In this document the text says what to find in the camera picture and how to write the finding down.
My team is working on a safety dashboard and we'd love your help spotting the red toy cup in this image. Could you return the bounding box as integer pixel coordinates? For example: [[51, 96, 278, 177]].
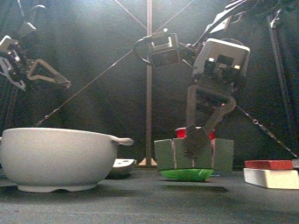
[[174, 126, 218, 141]]

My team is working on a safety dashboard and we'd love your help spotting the small green dish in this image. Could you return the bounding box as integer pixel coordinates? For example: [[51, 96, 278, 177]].
[[159, 168, 217, 183]]

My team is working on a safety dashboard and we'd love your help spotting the small grey toy piece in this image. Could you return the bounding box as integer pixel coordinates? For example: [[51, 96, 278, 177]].
[[107, 157, 138, 179]]

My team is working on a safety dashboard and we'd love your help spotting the large white bowl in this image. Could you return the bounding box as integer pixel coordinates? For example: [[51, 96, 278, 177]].
[[0, 127, 137, 193]]

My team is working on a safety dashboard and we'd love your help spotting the red flat block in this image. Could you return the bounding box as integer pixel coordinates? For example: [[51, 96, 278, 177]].
[[245, 159, 295, 171]]

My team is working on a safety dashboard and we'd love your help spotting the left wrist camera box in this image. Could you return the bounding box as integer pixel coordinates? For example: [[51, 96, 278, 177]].
[[0, 35, 21, 53]]

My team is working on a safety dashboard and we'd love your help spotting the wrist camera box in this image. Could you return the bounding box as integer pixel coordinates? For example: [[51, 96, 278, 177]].
[[149, 31, 183, 68], [0, 35, 21, 53]]

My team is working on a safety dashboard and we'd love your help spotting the thin metal frame post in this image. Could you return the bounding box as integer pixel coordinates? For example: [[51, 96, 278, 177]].
[[137, 0, 159, 168]]

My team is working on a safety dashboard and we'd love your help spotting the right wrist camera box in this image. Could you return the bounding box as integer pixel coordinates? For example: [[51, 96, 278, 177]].
[[149, 31, 183, 68]]

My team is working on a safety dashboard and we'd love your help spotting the black frame post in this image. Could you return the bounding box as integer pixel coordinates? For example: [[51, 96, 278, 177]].
[[266, 11, 295, 132]]

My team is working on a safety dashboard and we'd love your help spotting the black camera cable loop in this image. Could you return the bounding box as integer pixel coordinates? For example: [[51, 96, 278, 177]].
[[134, 36, 157, 66]]

